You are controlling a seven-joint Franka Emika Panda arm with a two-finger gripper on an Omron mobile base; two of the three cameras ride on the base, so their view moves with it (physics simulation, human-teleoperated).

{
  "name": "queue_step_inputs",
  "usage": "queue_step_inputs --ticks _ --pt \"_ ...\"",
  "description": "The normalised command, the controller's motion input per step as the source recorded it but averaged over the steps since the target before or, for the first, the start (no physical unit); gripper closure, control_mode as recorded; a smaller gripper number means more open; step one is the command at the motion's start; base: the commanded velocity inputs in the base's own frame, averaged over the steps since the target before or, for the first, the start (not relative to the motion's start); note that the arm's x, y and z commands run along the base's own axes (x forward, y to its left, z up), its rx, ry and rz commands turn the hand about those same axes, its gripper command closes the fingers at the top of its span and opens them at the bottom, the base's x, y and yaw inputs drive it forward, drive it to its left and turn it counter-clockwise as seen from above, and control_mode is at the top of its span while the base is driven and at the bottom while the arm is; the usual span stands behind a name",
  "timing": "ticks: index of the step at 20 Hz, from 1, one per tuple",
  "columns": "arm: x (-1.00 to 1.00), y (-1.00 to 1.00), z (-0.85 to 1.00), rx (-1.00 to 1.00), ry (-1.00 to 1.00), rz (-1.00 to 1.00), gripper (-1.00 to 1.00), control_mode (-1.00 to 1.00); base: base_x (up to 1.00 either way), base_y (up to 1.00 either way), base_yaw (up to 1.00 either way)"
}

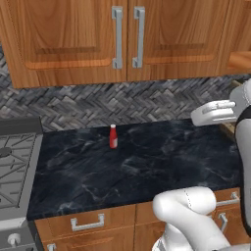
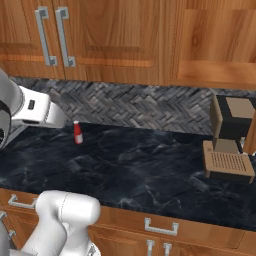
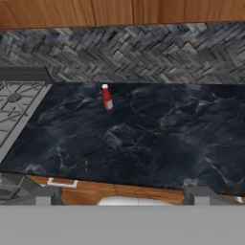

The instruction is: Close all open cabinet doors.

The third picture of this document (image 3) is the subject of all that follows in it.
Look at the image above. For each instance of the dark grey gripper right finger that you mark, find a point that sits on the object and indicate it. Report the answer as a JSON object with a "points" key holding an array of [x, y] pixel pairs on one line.
{"points": [[197, 192]]}

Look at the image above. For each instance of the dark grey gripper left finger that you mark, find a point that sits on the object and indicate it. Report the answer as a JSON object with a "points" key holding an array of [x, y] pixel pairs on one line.
{"points": [[48, 193]]}

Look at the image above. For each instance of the grey oven front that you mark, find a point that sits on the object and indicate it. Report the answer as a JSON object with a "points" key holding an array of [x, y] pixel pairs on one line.
{"points": [[11, 186]]}

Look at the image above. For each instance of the wooden drawer front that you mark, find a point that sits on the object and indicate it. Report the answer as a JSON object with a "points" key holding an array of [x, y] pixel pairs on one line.
{"points": [[86, 191], [150, 192]]}

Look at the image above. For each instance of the white rounded object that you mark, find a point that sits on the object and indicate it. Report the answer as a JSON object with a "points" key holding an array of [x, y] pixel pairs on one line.
{"points": [[130, 201]]}

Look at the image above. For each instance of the grey hob with grates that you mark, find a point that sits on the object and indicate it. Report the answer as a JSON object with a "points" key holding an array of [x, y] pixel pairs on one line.
{"points": [[16, 105]]}

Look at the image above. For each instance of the red bottle with white cap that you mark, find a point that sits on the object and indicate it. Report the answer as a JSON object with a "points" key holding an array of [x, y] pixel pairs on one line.
{"points": [[107, 99]]}

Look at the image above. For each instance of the wooden wall cupboard door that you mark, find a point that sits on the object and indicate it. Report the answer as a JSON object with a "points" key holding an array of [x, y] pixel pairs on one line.
{"points": [[48, 12], [113, 12], [191, 11]]}

